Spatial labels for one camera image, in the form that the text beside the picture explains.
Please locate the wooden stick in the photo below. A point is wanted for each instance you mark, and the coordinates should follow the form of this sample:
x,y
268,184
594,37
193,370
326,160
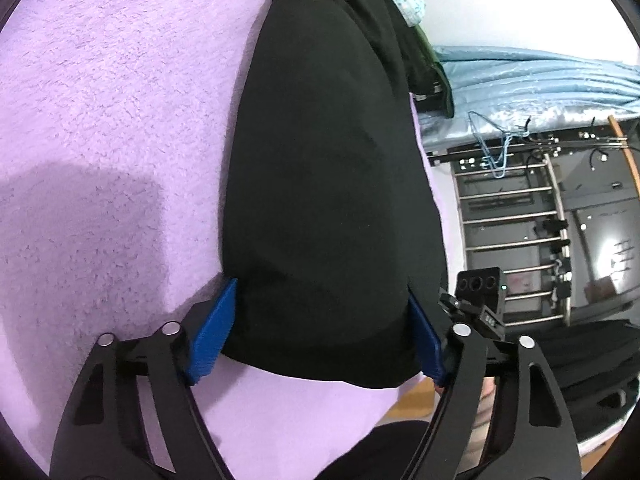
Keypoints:
x,y
622,145

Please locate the light blue curtain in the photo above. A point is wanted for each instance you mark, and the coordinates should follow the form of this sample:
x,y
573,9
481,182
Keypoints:
x,y
525,85

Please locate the black jacket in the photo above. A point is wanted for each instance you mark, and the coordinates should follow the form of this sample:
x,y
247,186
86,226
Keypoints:
x,y
325,185

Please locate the floral rolled quilt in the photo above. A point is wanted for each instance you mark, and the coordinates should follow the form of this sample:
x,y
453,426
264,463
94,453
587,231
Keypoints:
x,y
412,5

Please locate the metal clothes rack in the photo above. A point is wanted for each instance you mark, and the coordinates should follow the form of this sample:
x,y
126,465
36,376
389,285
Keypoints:
x,y
560,210

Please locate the green cloth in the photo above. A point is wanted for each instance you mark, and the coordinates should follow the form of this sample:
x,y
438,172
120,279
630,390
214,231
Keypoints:
x,y
440,80

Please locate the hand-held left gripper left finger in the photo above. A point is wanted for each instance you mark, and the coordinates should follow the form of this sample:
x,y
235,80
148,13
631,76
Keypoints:
x,y
215,330

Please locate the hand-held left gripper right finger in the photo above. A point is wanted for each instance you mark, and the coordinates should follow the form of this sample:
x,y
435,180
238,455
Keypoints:
x,y
425,340

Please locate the black crumpled garment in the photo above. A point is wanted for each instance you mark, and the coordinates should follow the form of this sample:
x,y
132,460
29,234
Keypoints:
x,y
385,15

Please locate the person's black trousers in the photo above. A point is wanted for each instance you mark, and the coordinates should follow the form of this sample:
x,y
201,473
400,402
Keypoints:
x,y
375,455

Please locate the person's right forearm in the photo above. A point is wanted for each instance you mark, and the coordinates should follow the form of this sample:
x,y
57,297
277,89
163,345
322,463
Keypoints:
x,y
485,410

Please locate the dark cloth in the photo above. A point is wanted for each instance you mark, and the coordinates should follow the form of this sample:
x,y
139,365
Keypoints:
x,y
590,360

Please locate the purple fleece blanket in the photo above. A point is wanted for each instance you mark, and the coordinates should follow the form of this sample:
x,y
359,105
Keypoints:
x,y
100,110

